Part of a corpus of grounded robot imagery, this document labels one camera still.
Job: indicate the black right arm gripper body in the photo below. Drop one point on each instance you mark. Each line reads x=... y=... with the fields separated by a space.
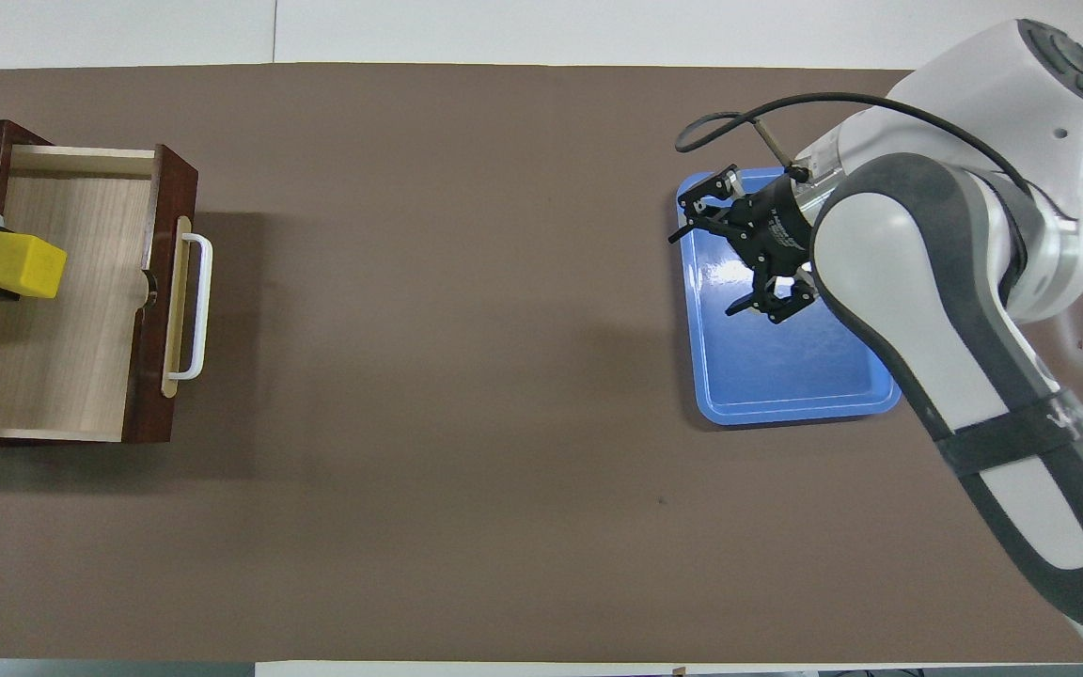
x=776 y=230

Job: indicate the yellow block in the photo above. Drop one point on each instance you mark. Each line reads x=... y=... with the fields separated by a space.
x=20 y=265

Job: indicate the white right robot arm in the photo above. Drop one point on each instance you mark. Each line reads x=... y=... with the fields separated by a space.
x=955 y=301

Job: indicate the blue plastic tray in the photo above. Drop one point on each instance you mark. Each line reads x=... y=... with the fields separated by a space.
x=776 y=376

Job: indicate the brown table mat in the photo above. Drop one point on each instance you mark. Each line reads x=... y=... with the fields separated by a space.
x=466 y=423

